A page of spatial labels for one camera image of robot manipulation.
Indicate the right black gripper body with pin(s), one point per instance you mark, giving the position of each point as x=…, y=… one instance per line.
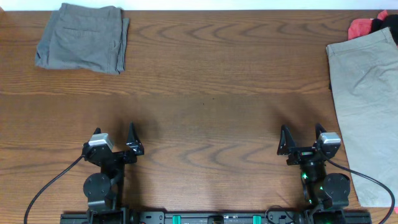
x=300, y=155

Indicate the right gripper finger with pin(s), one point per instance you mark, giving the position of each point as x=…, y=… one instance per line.
x=286, y=142
x=319, y=129

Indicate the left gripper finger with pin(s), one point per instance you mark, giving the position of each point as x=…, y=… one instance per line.
x=97, y=131
x=133, y=141

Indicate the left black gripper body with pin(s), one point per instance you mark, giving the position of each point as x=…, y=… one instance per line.
x=125, y=158

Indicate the light khaki shorts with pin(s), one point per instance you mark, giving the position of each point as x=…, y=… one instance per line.
x=363, y=75

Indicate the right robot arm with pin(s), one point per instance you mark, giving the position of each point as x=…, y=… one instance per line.
x=323, y=191

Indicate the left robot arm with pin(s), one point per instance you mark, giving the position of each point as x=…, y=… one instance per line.
x=104, y=189

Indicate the folded dark grey shorts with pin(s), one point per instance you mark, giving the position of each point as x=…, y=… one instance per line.
x=78, y=37

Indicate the red garment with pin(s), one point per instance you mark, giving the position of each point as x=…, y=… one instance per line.
x=361, y=27

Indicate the black garment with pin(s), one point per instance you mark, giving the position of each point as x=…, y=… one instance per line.
x=390, y=21

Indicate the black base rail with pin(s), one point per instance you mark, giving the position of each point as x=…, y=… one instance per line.
x=277, y=216

